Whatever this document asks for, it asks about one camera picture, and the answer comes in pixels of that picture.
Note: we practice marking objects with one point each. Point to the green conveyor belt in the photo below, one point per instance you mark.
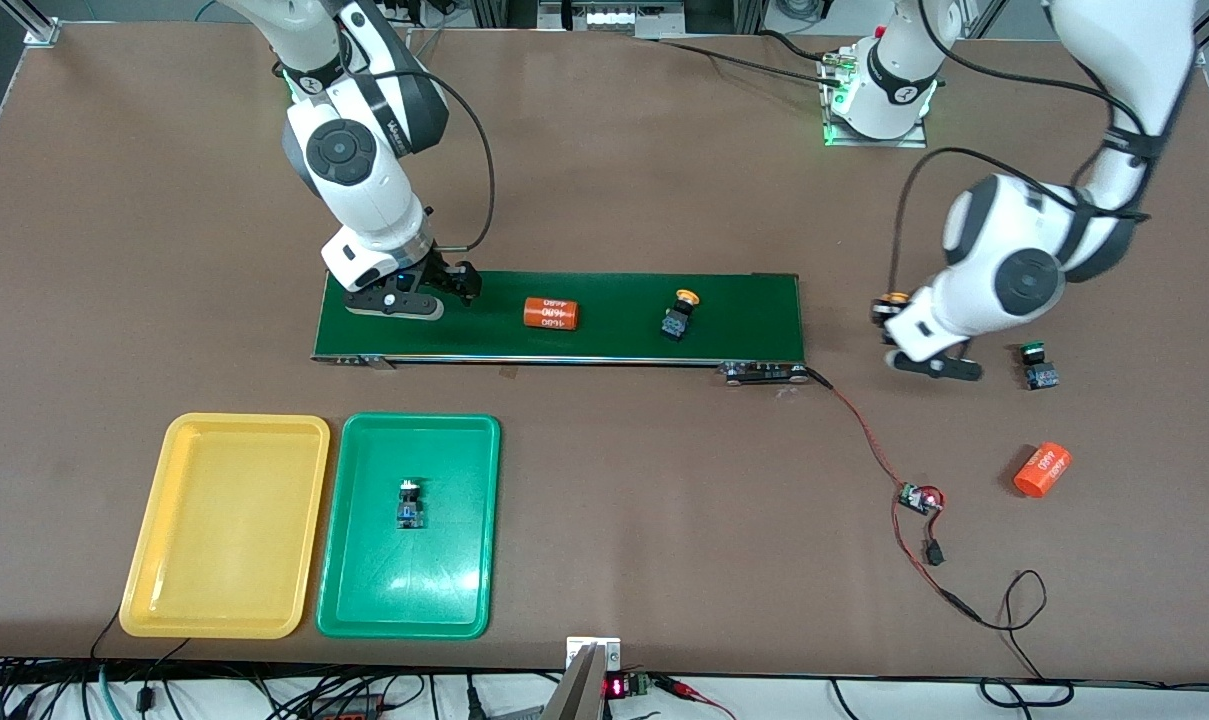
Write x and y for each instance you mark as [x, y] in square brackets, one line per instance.
[779, 320]

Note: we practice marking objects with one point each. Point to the red digit display module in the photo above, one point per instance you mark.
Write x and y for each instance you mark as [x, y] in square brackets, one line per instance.
[619, 686]

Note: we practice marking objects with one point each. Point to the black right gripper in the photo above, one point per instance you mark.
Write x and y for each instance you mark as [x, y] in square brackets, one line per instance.
[456, 277]

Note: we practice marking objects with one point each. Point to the green plastic tray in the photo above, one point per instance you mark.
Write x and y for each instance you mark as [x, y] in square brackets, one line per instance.
[444, 560]

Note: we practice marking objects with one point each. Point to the green push button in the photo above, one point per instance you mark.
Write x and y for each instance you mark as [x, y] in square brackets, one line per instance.
[1039, 370]
[410, 505]

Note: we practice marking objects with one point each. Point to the yellow push button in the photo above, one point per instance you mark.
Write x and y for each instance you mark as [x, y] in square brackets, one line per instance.
[897, 296]
[679, 315]

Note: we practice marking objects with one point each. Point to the grey metal bar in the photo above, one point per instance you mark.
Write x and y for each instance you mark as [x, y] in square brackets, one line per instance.
[574, 690]

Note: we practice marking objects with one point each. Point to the red power strip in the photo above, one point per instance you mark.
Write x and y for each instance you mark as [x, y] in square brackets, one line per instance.
[349, 712]

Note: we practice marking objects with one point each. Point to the black inline connector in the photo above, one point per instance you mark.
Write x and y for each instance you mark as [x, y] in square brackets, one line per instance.
[932, 552]

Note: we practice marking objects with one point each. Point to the aluminium frame extrusion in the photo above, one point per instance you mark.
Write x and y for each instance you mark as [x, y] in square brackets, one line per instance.
[34, 25]

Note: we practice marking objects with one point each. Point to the white vented device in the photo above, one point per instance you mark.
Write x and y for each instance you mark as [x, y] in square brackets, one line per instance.
[609, 17]

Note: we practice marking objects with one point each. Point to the yellow plastic tray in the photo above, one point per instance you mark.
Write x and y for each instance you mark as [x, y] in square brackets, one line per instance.
[226, 560]

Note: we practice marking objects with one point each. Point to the small green circuit board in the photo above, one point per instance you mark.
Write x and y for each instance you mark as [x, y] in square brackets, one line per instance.
[919, 497]

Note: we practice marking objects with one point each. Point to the orange printed cylinder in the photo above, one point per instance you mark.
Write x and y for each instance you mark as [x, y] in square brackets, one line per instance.
[551, 313]
[1042, 470]

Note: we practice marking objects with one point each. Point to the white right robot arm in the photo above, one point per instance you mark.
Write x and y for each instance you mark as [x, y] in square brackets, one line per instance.
[364, 200]

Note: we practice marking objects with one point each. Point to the silver mounting plate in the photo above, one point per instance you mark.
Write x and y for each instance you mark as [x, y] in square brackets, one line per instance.
[612, 650]

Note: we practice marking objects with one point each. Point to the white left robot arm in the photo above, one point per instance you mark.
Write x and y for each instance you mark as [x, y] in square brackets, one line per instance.
[1124, 50]

